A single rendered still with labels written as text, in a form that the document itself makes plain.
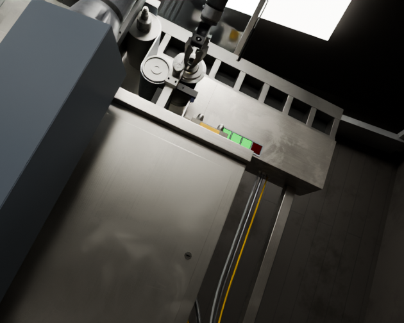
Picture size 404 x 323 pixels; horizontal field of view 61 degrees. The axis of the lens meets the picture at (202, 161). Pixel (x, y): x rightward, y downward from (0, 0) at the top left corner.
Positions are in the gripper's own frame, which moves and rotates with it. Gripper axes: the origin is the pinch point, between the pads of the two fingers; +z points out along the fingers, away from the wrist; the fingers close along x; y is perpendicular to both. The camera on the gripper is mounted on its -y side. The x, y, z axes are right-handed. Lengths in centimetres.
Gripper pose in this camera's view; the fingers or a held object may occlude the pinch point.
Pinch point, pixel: (188, 65)
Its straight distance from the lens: 146.2
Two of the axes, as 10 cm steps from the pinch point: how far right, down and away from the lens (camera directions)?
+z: -4.1, 7.4, 5.3
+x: -9.0, -4.2, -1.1
